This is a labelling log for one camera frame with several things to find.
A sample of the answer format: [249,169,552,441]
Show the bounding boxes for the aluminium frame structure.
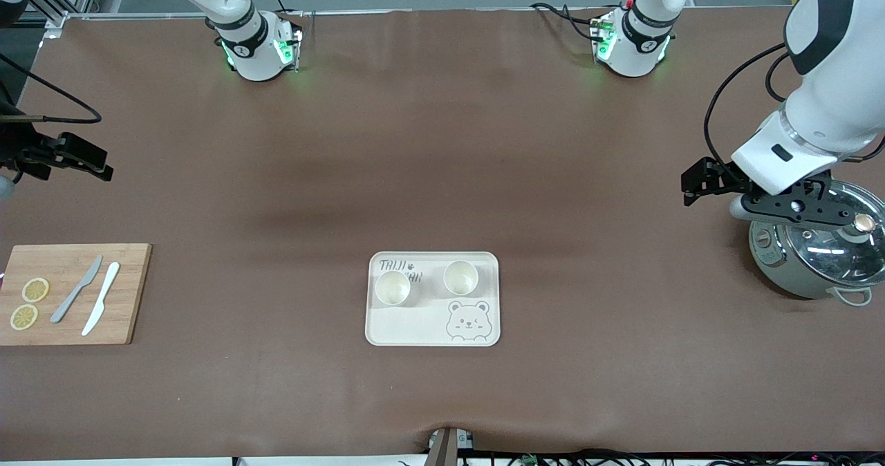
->
[28,0,104,35]

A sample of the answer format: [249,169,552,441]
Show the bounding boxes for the glass pot lid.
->
[788,179,885,288]

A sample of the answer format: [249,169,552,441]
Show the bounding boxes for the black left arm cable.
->
[702,43,882,180]

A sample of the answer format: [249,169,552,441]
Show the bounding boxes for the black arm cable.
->
[0,53,103,124]
[702,43,882,180]

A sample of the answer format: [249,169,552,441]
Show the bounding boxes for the black base cables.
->
[530,1,609,44]

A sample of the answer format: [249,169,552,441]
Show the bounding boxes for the metal camera bracket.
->
[425,427,476,466]

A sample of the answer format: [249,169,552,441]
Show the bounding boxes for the grey-green electric pot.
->
[749,218,875,308]

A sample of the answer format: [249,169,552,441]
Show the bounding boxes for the bamboo cutting board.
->
[0,243,153,346]

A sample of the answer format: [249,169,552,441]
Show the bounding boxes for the brown table cover mat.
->
[0,6,885,461]

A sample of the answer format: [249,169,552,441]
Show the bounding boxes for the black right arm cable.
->
[0,53,103,124]

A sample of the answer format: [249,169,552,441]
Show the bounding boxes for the white plastic knife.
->
[82,262,121,337]

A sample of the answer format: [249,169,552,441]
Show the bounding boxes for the grey plastic knife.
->
[50,255,104,324]

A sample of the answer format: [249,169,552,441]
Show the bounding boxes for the cream tray with bear print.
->
[364,251,501,347]

